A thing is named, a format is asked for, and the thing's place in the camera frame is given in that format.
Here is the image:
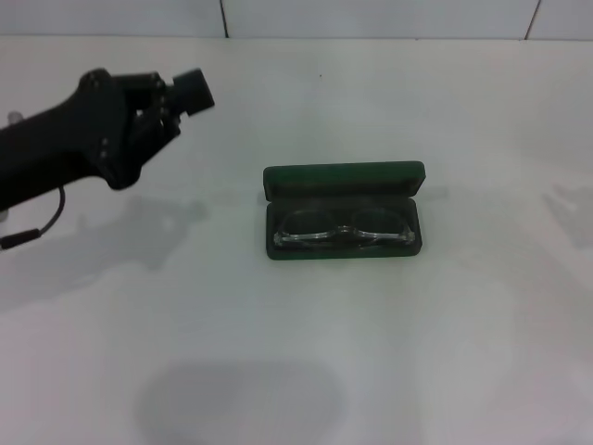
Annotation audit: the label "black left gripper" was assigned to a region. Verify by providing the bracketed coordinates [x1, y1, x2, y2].
[0, 68, 208, 212]

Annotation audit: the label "green glasses case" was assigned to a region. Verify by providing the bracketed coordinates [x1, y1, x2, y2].
[262, 159, 426, 263]

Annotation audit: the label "clear white glasses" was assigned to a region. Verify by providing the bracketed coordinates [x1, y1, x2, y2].
[272, 208, 416, 249]

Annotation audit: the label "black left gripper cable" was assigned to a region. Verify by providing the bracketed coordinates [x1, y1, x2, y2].
[0, 184, 67, 252]

